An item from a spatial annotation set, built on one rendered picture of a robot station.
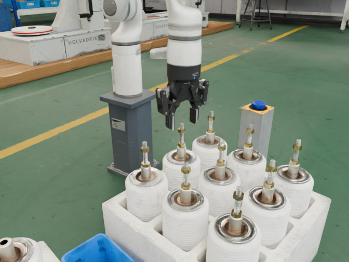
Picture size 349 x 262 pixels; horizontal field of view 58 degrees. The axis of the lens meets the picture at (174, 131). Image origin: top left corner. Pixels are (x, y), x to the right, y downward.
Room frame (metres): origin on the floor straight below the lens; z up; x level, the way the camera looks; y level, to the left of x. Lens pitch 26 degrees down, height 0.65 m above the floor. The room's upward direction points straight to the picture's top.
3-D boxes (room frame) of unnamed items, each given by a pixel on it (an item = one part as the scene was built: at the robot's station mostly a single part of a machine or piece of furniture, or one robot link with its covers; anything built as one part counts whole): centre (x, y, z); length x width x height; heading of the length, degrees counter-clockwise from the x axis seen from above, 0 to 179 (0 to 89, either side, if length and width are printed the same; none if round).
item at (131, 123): (1.02, 0.16, 0.15); 0.15 x 0.15 x 0.30; 55
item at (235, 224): (0.43, -0.11, 0.26); 0.02 x 0.02 x 0.03
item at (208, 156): (0.76, -0.10, 0.16); 0.10 x 0.10 x 0.18
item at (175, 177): (0.68, -0.02, 0.16); 0.10 x 0.10 x 0.18
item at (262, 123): (0.86, -0.25, 0.16); 0.07 x 0.07 x 0.31; 47
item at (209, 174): (0.60, -0.10, 0.25); 0.08 x 0.08 x 0.01
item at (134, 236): (0.60, -0.10, 0.09); 0.39 x 0.39 x 0.18; 47
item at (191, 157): (0.68, -0.02, 0.25); 0.08 x 0.08 x 0.01
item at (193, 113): (0.70, -0.05, 0.36); 0.02 x 0.01 x 0.04; 37
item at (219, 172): (0.60, -0.10, 0.26); 0.02 x 0.02 x 0.03
